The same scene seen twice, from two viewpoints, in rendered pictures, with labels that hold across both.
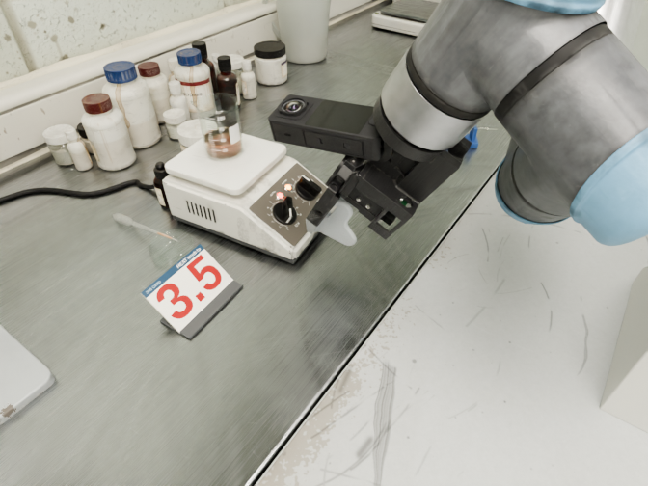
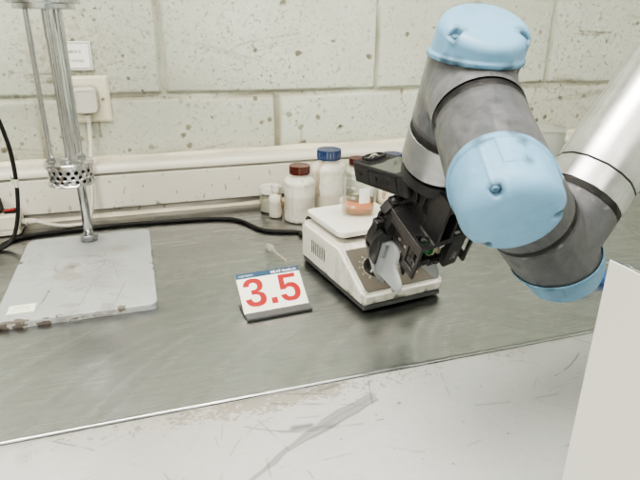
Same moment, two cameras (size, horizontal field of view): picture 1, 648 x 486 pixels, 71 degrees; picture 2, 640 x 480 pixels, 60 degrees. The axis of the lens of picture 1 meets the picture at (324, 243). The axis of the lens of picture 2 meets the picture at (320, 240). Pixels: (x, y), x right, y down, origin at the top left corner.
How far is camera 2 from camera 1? 35 cm
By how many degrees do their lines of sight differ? 37
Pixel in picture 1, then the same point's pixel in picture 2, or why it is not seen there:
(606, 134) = (459, 140)
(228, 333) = (275, 329)
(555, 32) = (456, 78)
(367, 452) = (300, 430)
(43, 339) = (169, 289)
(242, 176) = (353, 228)
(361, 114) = not seen: hidden behind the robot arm
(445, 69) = (418, 110)
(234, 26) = not seen: hidden behind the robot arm
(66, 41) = (308, 130)
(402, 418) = (349, 428)
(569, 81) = (452, 107)
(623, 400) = not seen: outside the picture
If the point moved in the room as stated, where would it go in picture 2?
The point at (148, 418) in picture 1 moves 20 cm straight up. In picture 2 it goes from (184, 346) to (169, 184)
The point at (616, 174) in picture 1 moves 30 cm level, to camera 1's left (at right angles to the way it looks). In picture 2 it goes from (457, 167) to (175, 121)
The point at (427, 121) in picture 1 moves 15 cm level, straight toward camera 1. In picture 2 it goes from (415, 153) to (283, 179)
